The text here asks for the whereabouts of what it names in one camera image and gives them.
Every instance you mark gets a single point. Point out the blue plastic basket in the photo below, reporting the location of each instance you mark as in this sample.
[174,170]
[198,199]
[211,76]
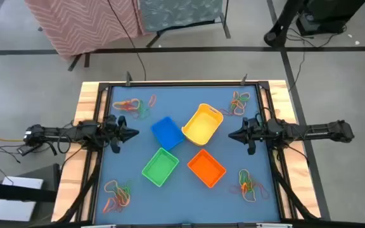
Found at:
[167,133]

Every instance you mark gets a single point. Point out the white paper scrap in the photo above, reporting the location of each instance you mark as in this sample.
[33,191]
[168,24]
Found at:
[356,42]

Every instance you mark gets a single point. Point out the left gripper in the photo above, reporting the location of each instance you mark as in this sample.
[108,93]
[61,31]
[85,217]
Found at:
[116,131]

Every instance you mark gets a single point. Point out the black side cart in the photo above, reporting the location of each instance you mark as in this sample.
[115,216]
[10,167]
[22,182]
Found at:
[47,177]

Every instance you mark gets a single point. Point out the white flat panel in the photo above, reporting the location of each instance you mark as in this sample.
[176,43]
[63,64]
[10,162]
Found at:
[11,210]

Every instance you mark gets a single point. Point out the green slotted plastic basket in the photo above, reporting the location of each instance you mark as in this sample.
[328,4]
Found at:
[160,167]

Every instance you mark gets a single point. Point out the pink zigzag cloth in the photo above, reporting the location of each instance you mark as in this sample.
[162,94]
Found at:
[84,22]

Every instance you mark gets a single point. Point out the yellow plastic basket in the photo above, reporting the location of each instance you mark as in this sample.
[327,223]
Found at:
[203,125]

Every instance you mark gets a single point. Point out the orange slotted plastic basket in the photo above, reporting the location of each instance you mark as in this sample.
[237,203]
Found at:
[206,168]

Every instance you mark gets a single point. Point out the black pole stand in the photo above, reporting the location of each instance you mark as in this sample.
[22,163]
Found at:
[277,31]

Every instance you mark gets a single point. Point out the black equipment case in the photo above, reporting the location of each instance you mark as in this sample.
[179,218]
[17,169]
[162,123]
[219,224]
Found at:
[328,12]

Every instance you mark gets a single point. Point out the orange rubber band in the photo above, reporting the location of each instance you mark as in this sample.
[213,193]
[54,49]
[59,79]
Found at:
[234,102]
[243,188]
[127,108]
[106,208]

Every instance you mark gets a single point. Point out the grey leaf-print cloth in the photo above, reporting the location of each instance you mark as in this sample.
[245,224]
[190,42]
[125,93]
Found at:
[179,12]

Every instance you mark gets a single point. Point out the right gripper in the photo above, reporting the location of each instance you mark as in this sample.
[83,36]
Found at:
[255,133]

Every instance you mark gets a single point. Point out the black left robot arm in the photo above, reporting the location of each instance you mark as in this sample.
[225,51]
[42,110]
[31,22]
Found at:
[49,133]

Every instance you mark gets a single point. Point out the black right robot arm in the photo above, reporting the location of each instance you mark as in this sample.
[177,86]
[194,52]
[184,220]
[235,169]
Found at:
[312,131]

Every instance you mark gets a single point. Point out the pink rubber band upper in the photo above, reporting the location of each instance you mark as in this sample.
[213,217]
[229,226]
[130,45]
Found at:
[244,111]

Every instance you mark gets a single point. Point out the black cloth rack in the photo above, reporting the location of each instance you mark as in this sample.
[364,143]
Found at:
[226,27]
[87,60]

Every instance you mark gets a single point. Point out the green rubber band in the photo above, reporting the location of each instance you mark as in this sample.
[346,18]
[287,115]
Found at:
[249,183]
[143,111]
[239,102]
[127,190]

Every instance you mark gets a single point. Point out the tan rubber band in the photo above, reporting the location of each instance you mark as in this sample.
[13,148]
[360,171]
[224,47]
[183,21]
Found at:
[249,200]
[106,183]
[128,201]
[248,93]
[241,172]
[137,102]

